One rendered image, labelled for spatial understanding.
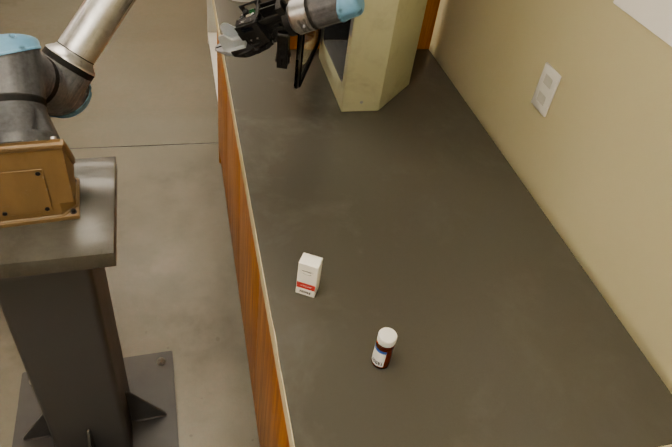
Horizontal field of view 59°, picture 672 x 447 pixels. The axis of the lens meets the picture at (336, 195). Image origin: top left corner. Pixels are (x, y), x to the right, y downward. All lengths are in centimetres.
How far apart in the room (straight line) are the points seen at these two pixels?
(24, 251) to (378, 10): 98
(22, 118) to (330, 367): 73
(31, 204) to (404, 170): 85
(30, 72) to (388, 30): 85
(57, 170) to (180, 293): 122
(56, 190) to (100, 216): 11
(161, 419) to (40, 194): 101
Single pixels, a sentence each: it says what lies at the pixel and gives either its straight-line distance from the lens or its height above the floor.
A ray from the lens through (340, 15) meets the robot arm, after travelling 127.
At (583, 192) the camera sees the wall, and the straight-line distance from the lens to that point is 146.
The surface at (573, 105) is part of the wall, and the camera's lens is 148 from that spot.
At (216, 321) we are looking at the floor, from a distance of 232.
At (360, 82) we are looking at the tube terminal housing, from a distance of 166.
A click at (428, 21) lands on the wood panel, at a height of 104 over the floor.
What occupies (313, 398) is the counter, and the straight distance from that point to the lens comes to 106.
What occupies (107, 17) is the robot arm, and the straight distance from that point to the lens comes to 143.
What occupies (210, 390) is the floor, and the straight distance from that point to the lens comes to 216.
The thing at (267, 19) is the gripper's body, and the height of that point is 129.
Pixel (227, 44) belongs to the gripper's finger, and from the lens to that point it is 139.
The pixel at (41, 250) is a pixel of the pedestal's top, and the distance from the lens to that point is 131.
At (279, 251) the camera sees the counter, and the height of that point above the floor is 94.
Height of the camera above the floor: 185
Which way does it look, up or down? 40 degrees down
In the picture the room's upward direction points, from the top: 9 degrees clockwise
